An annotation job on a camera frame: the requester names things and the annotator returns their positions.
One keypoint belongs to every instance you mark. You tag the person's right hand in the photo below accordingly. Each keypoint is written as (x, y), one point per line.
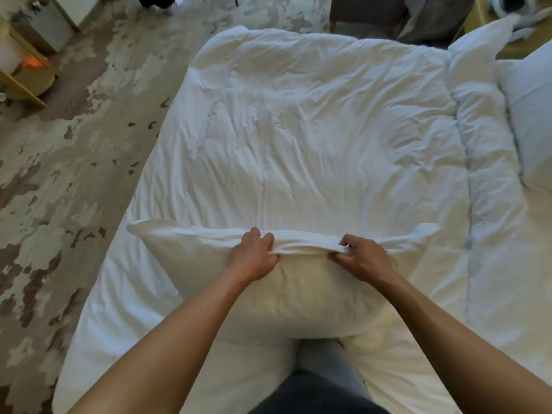
(366, 262)

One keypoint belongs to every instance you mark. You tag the dark object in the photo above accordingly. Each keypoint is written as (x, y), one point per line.
(155, 0)

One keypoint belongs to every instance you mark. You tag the person's left thumb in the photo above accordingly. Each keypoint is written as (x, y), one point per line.
(270, 243)

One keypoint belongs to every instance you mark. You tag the grey cloth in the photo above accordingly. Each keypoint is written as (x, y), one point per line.
(435, 17)

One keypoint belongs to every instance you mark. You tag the dark shirt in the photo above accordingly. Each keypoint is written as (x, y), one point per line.
(315, 394)

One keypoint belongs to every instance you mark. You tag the white duvet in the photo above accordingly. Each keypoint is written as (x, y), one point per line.
(310, 137)

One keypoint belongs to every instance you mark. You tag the grey upholstered chair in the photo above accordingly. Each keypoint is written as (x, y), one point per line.
(366, 12)

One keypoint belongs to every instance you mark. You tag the person's left forearm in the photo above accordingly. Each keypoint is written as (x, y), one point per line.
(172, 344)

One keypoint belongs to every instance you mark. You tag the grey trousers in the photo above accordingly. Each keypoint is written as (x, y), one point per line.
(327, 366)

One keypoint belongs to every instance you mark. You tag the person's left hand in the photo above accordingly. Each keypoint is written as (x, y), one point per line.
(251, 256)

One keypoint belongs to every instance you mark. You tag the gold side table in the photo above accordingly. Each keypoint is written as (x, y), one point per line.
(26, 68)

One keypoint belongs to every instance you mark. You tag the white cabinet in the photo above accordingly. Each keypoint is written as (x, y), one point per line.
(56, 15)

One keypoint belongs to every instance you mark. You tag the white pillow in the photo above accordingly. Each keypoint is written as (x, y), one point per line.
(478, 47)
(532, 116)
(302, 293)

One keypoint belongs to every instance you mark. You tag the person's right forearm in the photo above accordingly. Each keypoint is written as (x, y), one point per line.
(457, 344)

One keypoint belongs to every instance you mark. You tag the person's right thumb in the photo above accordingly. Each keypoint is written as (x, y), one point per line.
(340, 257)

